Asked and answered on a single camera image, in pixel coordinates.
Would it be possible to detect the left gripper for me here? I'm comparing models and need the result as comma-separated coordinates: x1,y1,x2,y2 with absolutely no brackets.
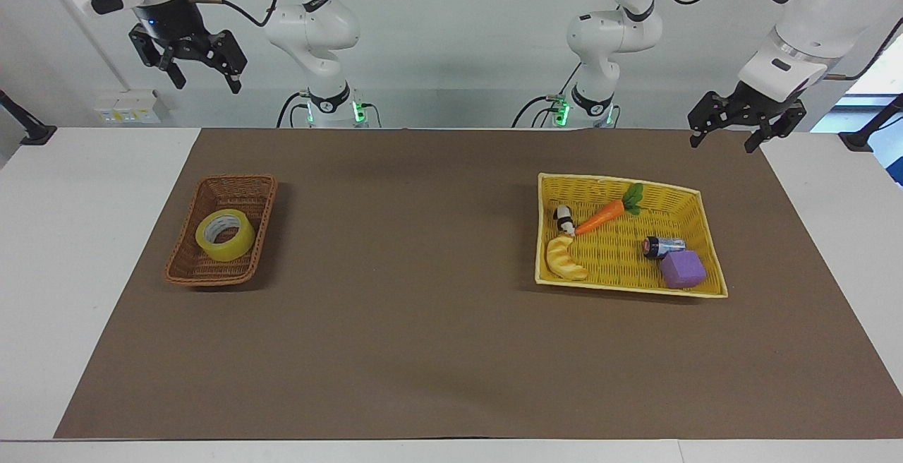
688,80,808,154

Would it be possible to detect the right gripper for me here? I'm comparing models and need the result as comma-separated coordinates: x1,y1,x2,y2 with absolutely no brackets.
128,0,249,95

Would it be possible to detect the yellow wicker basket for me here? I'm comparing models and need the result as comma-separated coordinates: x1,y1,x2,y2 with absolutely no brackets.
533,172,729,300

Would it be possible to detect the yellow tape roll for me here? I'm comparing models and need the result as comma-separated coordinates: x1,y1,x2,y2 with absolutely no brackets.
195,208,257,263

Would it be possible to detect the brown wicker basket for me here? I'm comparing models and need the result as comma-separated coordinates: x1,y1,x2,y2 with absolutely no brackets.
164,174,279,288

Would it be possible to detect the black stand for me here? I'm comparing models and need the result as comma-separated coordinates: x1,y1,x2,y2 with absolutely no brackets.
0,90,58,147
838,94,903,152

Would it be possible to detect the blue silver battery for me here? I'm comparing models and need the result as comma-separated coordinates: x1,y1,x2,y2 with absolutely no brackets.
643,235,687,261

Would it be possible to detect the purple cube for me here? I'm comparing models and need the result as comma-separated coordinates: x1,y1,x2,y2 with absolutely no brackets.
659,250,708,290

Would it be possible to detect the orange toy carrot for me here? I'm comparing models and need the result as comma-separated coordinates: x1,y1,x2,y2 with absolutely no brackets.
574,182,645,237

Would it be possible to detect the yellow toy croissant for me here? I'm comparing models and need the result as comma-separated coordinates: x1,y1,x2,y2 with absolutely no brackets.
545,234,589,282

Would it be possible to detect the white wall socket box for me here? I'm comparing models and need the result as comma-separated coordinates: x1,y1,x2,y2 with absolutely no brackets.
94,90,171,126

